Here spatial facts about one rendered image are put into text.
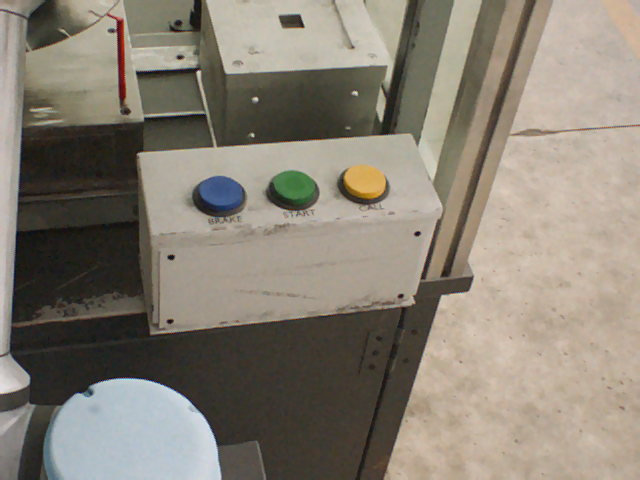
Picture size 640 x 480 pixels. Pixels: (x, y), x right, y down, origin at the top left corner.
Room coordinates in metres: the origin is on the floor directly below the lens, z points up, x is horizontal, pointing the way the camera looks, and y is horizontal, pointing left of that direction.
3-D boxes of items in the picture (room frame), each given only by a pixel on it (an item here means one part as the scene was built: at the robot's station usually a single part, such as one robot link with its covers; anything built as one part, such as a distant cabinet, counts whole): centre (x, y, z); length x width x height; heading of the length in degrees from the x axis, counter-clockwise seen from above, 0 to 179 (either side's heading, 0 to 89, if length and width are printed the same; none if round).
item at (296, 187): (0.71, 0.03, 0.90); 0.04 x 0.04 x 0.02
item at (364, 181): (0.73, -0.03, 0.90); 0.04 x 0.04 x 0.02
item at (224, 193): (0.69, 0.10, 0.90); 0.04 x 0.04 x 0.02
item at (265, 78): (0.98, 0.07, 0.82); 0.18 x 0.18 x 0.15; 20
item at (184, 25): (1.14, 0.20, 0.76); 0.09 x 0.03 x 0.03; 110
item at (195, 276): (0.72, 0.04, 0.82); 0.28 x 0.11 x 0.15; 110
